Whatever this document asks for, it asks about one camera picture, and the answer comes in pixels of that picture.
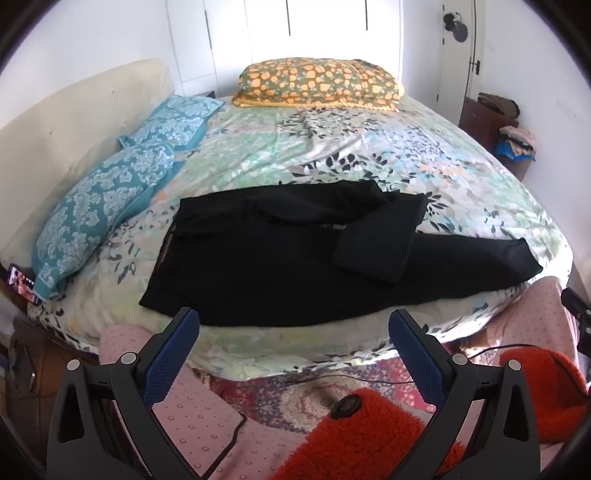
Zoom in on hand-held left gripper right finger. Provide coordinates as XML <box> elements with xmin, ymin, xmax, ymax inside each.
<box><xmin>388</xmin><ymin>308</ymin><xmax>541</xmax><ymax>480</ymax></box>

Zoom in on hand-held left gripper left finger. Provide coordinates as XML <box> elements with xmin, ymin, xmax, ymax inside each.
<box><xmin>46</xmin><ymin>307</ymin><xmax>218</xmax><ymax>480</ymax></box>

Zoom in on black pants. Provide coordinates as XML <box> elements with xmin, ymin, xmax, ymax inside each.
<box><xmin>139</xmin><ymin>179</ymin><xmax>544</xmax><ymax>328</ymax></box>

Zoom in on pink dotted pajama pants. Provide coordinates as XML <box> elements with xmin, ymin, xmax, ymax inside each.
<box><xmin>98</xmin><ymin>276</ymin><xmax>583</xmax><ymax>480</ymax></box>

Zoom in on black jacket button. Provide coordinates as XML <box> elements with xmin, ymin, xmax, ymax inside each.
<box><xmin>330</xmin><ymin>396</ymin><xmax>362</xmax><ymax>420</ymax></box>

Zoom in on red fuzzy jacket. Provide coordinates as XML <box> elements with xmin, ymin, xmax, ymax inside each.
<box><xmin>270</xmin><ymin>346</ymin><xmax>589</xmax><ymax>480</ymax></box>

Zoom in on patterned rug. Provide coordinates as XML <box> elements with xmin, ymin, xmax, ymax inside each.
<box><xmin>203</xmin><ymin>355</ymin><xmax>437</xmax><ymax>435</ymax></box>

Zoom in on wooden bedside table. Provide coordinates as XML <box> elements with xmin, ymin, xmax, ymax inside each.
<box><xmin>0</xmin><ymin>295</ymin><xmax>95</xmax><ymax>444</ymax></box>

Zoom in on smartphone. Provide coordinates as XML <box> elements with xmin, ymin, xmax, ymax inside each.
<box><xmin>7</xmin><ymin>263</ymin><xmax>42</xmax><ymax>305</ymax></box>

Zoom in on large blue patterned pillow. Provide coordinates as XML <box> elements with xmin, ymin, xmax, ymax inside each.
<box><xmin>32</xmin><ymin>143</ymin><xmax>175</xmax><ymax>300</ymax></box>

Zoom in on pile of folded clothes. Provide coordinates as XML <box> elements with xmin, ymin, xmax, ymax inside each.
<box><xmin>496</xmin><ymin>126</ymin><xmax>537</xmax><ymax>161</ymax></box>

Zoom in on brown cabinet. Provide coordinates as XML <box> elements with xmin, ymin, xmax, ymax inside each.
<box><xmin>458</xmin><ymin>97</ymin><xmax>532</xmax><ymax>181</ymax></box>

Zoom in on floral bedspread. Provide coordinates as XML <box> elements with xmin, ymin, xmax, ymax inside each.
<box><xmin>28</xmin><ymin>95</ymin><xmax>573</xmax><ymax>381</ymax></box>

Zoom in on small blue patterned pillow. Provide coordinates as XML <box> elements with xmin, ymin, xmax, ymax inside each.
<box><xmin>119</xmin><ymin>95</ymin><xmax>225</xmax><ymax>153</ymax></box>

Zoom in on cream headboard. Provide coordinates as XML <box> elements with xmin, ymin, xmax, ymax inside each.
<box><xmin>0</xmin><ymin>58</ymin><xmax>175</xmax><ymax>264</ymax></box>

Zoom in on white door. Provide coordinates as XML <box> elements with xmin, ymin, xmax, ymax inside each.
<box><xmin>436</xmin><ymin>0</ymin><xmax>490</xmax><ymax>132</ymax></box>

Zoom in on orange floral pillow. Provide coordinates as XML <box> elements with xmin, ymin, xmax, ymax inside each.
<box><xmin>231</xmin><ymin>58</ymin><xmax>406</xmax><ymax>112</ymax></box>

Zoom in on black door hanger item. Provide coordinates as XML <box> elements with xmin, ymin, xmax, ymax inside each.
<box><xmin>443</xmin><ymin>13</ymin><xmax>468</xmax><ymax>43</ymax></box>

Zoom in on bright window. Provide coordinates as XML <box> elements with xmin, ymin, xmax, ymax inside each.
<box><xmin>245</xmin><ymin>0</ymin><xmax>402</xmax><ymax>70</ymax></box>

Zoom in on thin black cable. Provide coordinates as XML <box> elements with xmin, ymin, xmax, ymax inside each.
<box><xmin>281</xmin><ymin>343</ymin><xmax>578</xmax><ymax>386</ymax></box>

